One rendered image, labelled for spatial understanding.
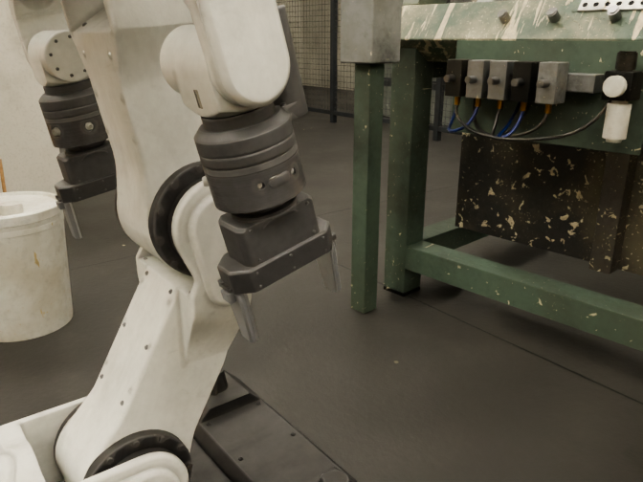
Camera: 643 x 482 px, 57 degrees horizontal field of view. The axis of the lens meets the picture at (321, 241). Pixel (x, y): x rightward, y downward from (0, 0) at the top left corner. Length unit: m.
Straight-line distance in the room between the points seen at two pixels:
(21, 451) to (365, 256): 1.20
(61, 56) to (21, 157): 2.27
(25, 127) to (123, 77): 2.46
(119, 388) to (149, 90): 0.37
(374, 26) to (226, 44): 1.19
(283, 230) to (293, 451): 0.52
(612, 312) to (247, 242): 1.22
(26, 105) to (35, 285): 1.43
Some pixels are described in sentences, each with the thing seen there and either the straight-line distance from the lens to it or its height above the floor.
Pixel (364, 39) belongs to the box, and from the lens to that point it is 1.64.
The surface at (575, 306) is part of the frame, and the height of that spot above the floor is 0.16.
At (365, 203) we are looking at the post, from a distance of 1.73.
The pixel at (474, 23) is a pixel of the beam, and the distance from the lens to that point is 1.70.
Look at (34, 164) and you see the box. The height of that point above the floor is 0.24.
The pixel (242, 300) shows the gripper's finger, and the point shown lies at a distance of 0.56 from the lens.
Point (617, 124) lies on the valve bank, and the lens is 1.43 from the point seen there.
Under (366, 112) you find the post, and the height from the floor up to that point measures 0.62.
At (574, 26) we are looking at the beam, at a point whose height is 0.84.
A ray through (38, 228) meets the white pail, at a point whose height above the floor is 0.32.
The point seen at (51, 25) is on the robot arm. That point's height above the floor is 0.83.
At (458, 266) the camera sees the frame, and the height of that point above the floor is 0.17.
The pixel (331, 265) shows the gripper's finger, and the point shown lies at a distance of 0.62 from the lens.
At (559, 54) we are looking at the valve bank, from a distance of 1.55.
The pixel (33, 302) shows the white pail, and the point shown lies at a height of 0.11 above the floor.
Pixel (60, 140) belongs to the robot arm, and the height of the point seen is 0.68.
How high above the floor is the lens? 0.82
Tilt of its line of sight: 19 degrees down
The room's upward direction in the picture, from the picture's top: straight up
